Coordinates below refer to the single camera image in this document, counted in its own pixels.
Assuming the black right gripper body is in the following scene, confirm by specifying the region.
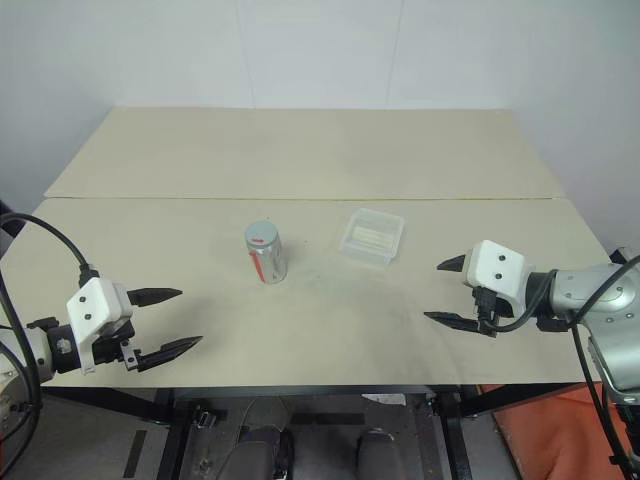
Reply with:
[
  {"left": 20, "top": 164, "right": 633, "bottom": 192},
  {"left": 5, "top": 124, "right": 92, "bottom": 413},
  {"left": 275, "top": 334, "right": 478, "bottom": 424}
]
[{"left": 469, "top": 284, "right": 516, "bottom": 325}]

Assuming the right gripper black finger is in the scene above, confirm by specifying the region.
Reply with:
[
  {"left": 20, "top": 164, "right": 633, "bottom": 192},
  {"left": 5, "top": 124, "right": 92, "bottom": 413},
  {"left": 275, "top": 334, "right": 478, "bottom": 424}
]
[
  {"left": 423, "top": 310, "right": 489, "bottom": 335},
  {"left": 436, "top": 254, "right": 470, "bottom": 274}
]

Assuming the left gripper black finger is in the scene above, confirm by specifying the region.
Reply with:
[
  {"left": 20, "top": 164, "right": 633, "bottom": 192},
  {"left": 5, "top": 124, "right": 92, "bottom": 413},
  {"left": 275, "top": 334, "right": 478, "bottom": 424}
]
[
  {"left": 135, "top": 335, "right": 204, "bottom": 374},
  {"left": 127, "top": 287, "right": 183, "bottom": 308}
]

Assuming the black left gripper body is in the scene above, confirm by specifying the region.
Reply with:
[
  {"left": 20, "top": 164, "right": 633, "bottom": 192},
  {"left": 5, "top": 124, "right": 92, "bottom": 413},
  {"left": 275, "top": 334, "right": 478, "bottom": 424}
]
[{"left": 91, "top": 319, "right": 144, "bottom": 374}]

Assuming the silver bottle with red stripe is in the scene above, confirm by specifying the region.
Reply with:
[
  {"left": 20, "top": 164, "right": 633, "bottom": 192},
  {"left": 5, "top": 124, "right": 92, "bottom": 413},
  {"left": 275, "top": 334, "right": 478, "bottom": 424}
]
[{"left": 245, "top": 238, "right": 287, "bottom": 286}]

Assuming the grey round lid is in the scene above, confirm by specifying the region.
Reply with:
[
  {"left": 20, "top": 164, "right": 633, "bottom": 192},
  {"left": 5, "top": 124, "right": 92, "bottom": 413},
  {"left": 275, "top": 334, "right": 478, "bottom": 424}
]
[{"left": 243, "top": 221, "right": 280, "bottom": 251}]

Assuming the clear plastic container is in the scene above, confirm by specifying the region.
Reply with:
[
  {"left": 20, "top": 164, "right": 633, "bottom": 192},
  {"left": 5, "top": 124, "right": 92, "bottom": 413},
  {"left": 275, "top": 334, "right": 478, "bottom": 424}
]
[{"left": 337, "top": 208, "right": 407, "bottom": 270}]

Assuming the black tape strip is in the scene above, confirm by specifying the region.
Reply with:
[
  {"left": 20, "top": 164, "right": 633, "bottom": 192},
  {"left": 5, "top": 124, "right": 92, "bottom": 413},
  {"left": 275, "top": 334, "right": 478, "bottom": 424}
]
[
  {"left": 292, "top": 412, "right": 365, "bottom": 426},
  {"left": 123, "top": 429, "right": 149, "bottom": 477}
]

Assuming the crumpled white scrap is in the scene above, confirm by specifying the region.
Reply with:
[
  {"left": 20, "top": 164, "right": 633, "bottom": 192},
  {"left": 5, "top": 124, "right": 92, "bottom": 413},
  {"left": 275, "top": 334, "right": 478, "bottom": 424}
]
[{"left": 362, "top": 392, "right": 406, "bottom": 407}]

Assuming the dark grey rounded shape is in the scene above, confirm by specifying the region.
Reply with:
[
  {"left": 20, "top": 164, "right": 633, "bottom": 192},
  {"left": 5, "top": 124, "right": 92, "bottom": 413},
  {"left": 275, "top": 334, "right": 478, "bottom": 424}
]
[
  {"left": 357, "top": 430, "right": 401, "bottom": 480},
  {"left": 224, "top": 424, "right": 294, "bottom": 480}
]

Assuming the orange cloth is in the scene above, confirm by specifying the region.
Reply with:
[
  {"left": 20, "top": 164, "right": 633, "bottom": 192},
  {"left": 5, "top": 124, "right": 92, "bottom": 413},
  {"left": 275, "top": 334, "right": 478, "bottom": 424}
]
[{"left": 492, "top": 384, "right": 640, "bottom": 480}]

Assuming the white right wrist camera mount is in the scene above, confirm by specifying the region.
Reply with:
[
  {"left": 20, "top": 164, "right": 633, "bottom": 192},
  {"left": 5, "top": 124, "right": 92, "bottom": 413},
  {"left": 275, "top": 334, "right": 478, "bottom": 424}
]
[{"left": 464, "top": 239, "right": 531, "bottom": 319}]

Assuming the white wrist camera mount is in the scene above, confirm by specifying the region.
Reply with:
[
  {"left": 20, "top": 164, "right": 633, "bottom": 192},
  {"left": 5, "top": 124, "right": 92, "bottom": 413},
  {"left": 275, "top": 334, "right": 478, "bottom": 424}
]
[
  {"left": 66, "top": 278, "right": 135, "bottom": 377},
  {"left": 464, "top": 239, "right": 531, "bottom": 319}
]

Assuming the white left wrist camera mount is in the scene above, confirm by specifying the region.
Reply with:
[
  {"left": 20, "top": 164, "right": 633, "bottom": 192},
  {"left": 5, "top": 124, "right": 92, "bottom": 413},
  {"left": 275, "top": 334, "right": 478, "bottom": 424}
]
[{"left": 66, "top": 278, "right": 135, "bottom": 377}]

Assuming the black metal table frame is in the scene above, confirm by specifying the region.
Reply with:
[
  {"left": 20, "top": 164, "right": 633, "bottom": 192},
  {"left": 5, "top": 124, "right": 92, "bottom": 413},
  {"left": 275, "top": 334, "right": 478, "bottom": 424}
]
[{"left": 39, "top": 383, "right": 596, "bottom": 480}]

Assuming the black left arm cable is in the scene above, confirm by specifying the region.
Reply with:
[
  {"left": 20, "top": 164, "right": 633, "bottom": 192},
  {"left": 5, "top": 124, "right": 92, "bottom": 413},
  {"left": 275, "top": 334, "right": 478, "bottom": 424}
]
[{"left": 0, "top": 213, "right": 101, "bottom": 471}]

